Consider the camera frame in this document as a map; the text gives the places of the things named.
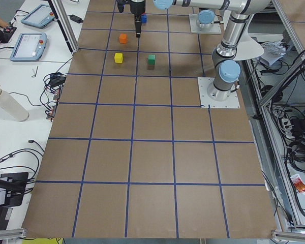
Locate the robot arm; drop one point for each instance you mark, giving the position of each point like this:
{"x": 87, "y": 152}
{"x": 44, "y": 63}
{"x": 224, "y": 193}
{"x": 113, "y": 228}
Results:
{"x": 227, "y": 70}
{"x": 205, "y": 18}

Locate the upper teach pendant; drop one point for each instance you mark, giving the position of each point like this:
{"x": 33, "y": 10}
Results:
{"x": 40, "y": 17}

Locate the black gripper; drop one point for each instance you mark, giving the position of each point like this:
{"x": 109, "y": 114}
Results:
{"x": 137, "y": 8}

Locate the lower teach pendant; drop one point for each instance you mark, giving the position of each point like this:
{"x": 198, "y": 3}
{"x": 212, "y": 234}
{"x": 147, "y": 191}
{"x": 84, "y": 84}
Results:
{"x": 29, "y": 47}

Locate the yellow wooden block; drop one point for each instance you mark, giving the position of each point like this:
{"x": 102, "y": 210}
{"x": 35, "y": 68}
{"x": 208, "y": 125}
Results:
{"x": 119, "y": 58}

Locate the aluminium frame post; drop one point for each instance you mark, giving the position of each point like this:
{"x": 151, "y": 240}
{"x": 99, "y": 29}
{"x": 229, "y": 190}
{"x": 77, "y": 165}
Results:
{"x": 64, "y": 25}

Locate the orange wooden block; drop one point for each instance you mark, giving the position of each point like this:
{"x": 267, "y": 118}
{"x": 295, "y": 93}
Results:
{"x": 123, "y": 38}

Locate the white cardboard tube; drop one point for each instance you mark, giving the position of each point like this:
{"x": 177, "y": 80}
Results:
{"x": 12, "y": 107}

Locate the teach pendant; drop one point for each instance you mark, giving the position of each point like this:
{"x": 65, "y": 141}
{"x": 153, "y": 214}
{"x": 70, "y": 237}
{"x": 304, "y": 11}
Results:
{"x": 40, "y": 17}
{"x": 29, "y": 47}

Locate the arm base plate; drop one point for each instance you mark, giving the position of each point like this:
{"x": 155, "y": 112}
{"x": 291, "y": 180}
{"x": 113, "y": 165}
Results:
{"x": 198, "y": 27}
{"x": 210, "y": 97}

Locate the black power adapter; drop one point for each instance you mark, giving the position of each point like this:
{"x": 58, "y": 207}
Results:
{"x": 76, "y": 19}

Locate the green wooden block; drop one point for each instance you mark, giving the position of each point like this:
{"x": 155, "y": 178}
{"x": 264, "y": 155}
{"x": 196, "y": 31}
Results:
{"x": 151, "y": 59}

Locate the blue wooden block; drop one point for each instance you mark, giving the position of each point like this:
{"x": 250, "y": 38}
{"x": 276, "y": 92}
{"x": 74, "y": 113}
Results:
{"x": 144, "y": 18}

